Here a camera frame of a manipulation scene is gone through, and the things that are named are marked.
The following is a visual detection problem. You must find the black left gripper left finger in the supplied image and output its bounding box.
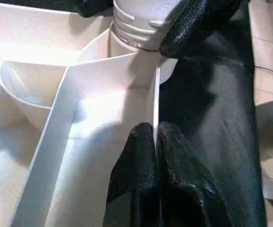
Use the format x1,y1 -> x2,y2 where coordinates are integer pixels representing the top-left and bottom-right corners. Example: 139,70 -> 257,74
102,122 -> 162,227

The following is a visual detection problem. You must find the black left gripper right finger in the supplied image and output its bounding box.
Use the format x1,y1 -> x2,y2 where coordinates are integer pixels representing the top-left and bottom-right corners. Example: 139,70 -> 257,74
156,121 -> 232,227

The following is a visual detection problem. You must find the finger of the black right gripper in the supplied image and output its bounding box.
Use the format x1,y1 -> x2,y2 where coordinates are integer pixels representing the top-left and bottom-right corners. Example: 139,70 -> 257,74
159,0 -> 244,60
26,0 -> 114,19

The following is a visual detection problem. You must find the white plastic table leg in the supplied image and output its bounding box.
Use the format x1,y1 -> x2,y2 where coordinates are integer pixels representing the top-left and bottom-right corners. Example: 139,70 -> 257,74
111,0 -> 182,52

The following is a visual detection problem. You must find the white plastic table top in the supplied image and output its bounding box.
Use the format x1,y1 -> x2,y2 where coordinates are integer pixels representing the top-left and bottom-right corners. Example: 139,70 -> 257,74
0,0 -> 177,227

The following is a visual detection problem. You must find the black mat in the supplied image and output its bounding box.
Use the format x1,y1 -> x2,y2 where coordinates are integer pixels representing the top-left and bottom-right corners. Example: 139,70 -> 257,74
158,0 -> 267,227

